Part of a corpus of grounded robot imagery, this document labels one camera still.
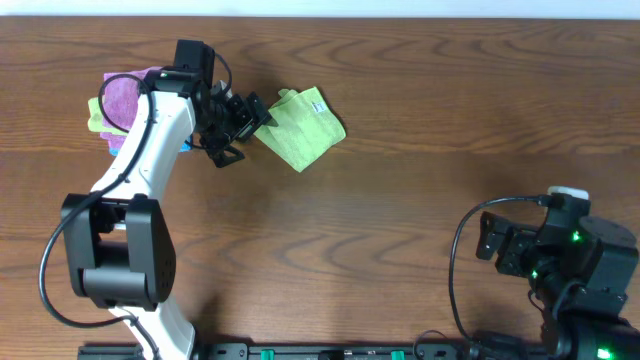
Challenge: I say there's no blue folded cloth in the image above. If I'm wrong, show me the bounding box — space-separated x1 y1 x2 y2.
109 137 193 156

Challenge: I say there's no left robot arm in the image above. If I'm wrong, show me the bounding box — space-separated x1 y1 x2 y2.
60 68 271 359

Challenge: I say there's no purple folded cloth top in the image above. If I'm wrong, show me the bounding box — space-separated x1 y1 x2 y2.
102 78 139 134

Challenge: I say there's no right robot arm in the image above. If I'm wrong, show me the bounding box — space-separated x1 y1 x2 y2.
476 187 639 360

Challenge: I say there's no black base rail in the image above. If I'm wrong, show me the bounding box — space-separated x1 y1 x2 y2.
76 341 552 360

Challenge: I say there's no purple folded cloth lower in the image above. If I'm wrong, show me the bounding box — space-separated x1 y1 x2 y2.
100 132 126 150

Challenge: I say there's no purple folded cloth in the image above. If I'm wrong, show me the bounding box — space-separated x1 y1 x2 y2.
100 132 126 150
102 78 139 134

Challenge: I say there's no yellow-green folded cloth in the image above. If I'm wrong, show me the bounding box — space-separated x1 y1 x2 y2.
87 97 125 136

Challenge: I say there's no light green cloth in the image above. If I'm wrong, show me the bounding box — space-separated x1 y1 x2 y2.
254 87 346 172

